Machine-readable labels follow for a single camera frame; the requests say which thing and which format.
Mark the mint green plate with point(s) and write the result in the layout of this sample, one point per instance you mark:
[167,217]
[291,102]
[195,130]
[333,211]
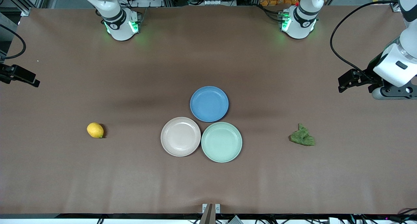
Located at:
[221,142]

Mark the green lettuce leaf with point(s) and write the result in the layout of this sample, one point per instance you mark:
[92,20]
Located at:
[303,137]

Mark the beige plate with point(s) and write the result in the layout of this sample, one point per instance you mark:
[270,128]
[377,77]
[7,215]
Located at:
[180,136]

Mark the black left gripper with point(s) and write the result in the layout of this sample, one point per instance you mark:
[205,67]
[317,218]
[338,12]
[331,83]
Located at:
[369,74]

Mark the aluminium frame rail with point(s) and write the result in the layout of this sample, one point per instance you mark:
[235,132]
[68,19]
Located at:
[24,11]
[395,7]

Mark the brown table cover sheet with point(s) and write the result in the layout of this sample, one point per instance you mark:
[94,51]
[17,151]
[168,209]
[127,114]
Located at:
[97,185]

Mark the yellow lemon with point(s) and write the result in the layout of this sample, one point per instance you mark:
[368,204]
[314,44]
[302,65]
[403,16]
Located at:
[94,130]

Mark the blue plate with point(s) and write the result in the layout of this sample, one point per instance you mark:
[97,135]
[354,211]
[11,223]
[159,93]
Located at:
[209,104]

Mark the camera pole bracket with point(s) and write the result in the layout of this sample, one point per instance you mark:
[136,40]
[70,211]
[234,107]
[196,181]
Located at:
[208,217]

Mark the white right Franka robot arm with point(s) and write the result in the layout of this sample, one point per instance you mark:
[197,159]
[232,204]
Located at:
[119,25]

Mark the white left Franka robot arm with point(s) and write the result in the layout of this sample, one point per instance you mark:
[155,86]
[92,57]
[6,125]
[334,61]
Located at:
[298,22]

